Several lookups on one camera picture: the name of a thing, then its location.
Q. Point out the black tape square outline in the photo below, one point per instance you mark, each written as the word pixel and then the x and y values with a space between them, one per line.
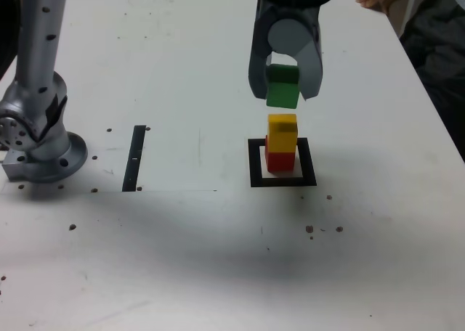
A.
pixel 254 171

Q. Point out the person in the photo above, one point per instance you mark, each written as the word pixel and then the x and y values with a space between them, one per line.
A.
pixel 439 55

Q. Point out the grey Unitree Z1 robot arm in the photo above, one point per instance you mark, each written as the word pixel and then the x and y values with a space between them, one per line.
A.
pixel 40 37

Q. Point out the green cube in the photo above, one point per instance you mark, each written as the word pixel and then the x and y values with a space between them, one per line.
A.
pixel 281 95

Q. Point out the yellow cube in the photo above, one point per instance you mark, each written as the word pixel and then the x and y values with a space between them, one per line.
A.
pixel 281 142

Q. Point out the black tape strip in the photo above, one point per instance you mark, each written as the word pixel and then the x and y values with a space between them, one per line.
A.
pixel 133 171

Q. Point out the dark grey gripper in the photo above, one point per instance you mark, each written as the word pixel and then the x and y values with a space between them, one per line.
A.
pixel 294 12

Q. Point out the red cube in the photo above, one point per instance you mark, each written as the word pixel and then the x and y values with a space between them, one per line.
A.
pixel 279 162

